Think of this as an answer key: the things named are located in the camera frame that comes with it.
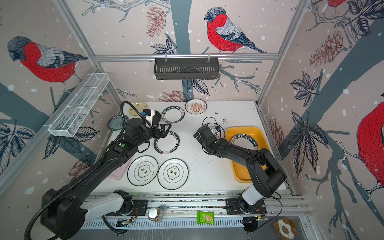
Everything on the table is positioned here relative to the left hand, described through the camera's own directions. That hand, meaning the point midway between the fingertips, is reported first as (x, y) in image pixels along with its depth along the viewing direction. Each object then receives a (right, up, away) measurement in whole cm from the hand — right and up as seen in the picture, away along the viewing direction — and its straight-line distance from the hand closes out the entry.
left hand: (164, 124), depth 76 cm
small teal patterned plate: (-44, -1, +34) cm, 56 cm away
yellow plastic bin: (+42, -27, +6) cm, 50 cm away
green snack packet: (+21, -44, -6) cm, 50 cm away
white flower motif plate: (-15, -28, +10) cm, 33 cm away
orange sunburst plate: (+16, +12, +43) cm, 47 cm away
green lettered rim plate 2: (+50, -12, +22) cm, 56 cm away
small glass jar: (-1, -38, -13) cm, 40 cm away
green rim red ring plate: (-2, -15, +19) cm, 24 cm away
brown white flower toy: (+57, -46, -10) cm, 74 cm away
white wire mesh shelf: (-47, +3, -3) cm, 47 cm away
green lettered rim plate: (-2, +5, +39) cm, 39 cm away
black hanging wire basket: (+9, +38, +31) cm, 50 cm away
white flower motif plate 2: (+3, -30, +10) cm, 31 cm away
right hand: (+18, -9, +15) cm, 25 cm away
